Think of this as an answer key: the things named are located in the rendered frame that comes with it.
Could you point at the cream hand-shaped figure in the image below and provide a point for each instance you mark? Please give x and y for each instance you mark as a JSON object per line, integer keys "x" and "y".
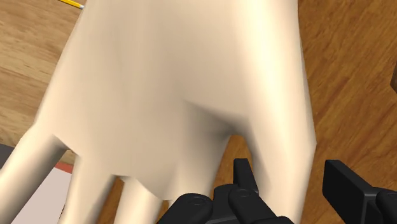
{"x": 161, "y": 93}

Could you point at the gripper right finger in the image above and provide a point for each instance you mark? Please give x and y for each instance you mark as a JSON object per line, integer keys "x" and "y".
{"x": 350, "y": 189}

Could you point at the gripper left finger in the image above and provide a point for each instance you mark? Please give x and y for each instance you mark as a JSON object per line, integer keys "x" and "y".
{"x": 245, "y": 200}

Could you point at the white book with red edge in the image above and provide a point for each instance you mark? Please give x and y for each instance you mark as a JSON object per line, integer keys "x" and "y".
{"x": 46, "y": 198}

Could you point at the yellow pencil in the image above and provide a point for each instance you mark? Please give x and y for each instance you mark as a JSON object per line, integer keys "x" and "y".
{"x": 72, "y": 3}

